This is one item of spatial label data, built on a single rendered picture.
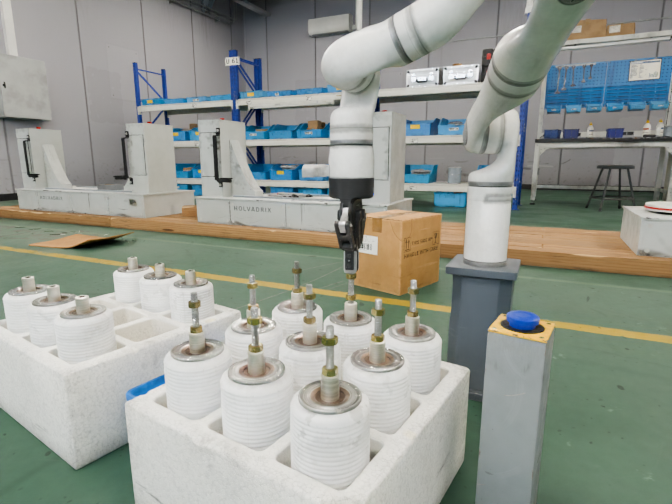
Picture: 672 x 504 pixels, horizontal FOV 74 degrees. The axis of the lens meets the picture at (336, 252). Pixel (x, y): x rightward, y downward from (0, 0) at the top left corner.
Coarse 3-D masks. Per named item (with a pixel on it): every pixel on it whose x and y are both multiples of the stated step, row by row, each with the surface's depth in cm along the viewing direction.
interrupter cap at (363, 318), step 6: (336, 312) 80; (342, 312) 80; (360, 312) 81; (366, 312) 80; (330, 318) 77; (336, 318) 77; (342, 318) 78; (360, 318) 78; (366, 318) 78; (336, 324) 76; (342, 324) 75; (348, 324) 75; (354, 324) 75; (360, 324) 75; (366, 324) 76
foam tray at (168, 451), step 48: (144, 432) 63; (192, 432) 58; (288, 432) 58; (432, 432) 62; (144, 480) 65; (192, 480) 58; (240, 480) 52; (288, 480) 49; (384, 480) 50; (432, 480) 64
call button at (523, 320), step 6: (510, 312) 58; (516, 312) 58; (522, 312) 58; (528, 312) 58; (510, 318) 57; (516, 318) 56; (522, 318) 56; (528, 318) 56; (534, 318) 56; (510, 324) 58; (516, 324) 56; (522, 324) 56; (528, 324) 56; (534, 324) 56
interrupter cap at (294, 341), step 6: (288, 336) 70; (294, 336) 70; (300, 336) 70; (318, 336) 70; (288, 342) 67; (294, 342) 67; (300, 342) 68; (318, 342) 68; (294, 348) 65; (300, 348) 65; (306, 348) 66; (312, 348) 65; (318, 348) 65; (324, 348) 66
